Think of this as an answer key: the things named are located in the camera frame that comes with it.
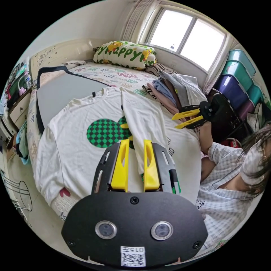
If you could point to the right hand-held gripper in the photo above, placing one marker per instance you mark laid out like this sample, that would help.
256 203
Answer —
220 110

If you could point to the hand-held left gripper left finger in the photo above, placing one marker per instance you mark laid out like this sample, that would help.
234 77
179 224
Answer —
120 169

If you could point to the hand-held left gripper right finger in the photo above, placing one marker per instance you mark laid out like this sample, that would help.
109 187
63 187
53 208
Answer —
150 173

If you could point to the white long sleeve green print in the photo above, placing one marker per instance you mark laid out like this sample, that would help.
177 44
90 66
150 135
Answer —
72 131

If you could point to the person's right forearm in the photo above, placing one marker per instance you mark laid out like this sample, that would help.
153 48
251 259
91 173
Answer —
205 137

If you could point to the pile of clothes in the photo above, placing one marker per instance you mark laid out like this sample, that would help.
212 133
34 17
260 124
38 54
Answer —
182 89

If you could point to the purple storage bin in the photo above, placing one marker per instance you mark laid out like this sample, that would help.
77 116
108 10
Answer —
230 91
246 110

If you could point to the brown striped pillow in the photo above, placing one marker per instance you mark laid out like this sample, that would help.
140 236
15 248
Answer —
157 68

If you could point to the cream striped curtain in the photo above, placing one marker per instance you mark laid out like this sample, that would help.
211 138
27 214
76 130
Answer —
220 69
139 21

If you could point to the teal storage bin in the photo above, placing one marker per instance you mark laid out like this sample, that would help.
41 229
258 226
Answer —
237 73
256 93
241 59

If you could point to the person's body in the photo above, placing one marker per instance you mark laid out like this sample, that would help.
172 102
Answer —
224 190

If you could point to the bed with printed sheet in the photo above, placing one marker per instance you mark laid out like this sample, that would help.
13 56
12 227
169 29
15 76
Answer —
118 74

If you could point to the window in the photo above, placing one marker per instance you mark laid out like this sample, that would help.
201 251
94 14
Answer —
186 36

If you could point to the white pillow with duck print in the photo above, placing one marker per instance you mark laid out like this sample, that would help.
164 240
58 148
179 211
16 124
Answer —
125 54

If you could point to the grey board with black edge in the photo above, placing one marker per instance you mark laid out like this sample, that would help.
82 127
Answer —
65 91

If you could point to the cream bedside cupboard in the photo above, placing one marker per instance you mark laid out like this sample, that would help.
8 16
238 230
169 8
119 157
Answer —
19 105

